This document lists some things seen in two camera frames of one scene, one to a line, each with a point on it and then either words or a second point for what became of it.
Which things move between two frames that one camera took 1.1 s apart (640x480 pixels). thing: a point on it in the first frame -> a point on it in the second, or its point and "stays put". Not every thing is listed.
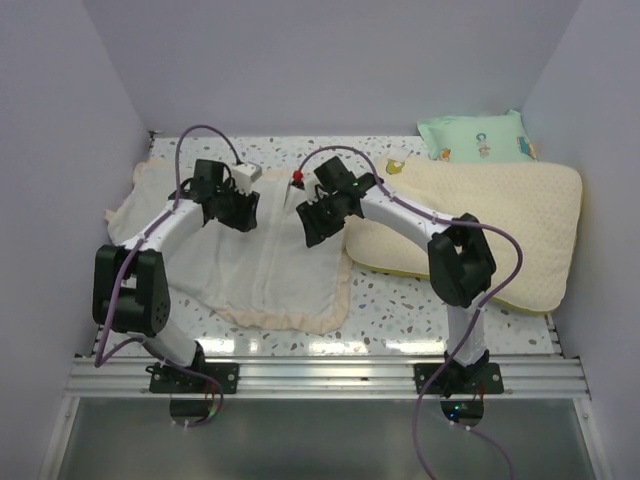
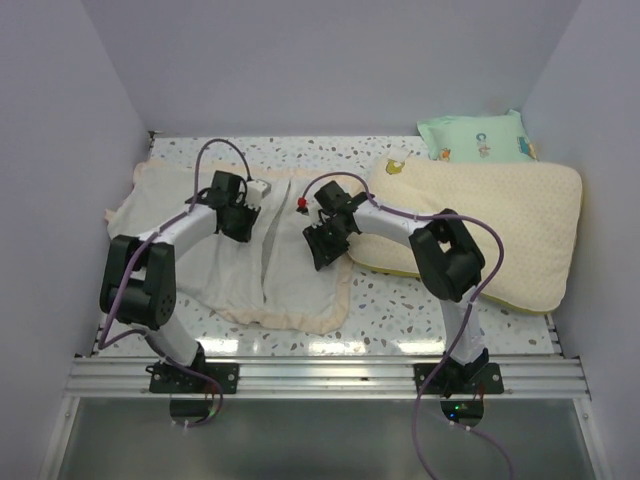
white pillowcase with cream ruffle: [264, 278] stays put
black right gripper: [315, 228] -> [324, 253]
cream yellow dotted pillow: [531, 213] stays put
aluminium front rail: [335, 379] stays put
